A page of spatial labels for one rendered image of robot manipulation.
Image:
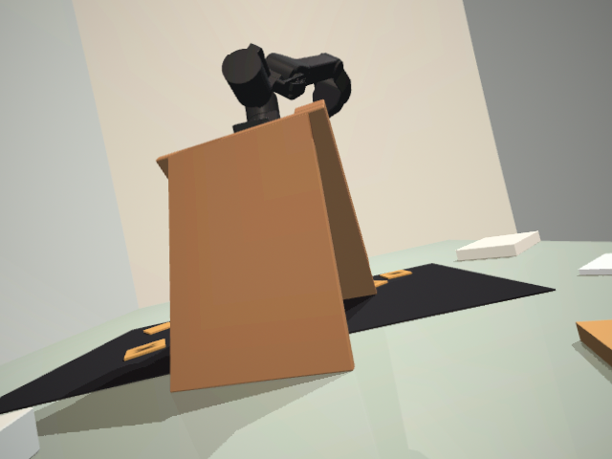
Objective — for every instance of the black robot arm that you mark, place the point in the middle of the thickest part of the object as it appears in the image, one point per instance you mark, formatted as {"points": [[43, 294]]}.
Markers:
{"points": [[255, 79]]}

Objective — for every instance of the white flat card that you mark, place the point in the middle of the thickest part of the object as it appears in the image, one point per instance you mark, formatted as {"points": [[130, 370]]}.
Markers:
{"points": [[602, 265]]}

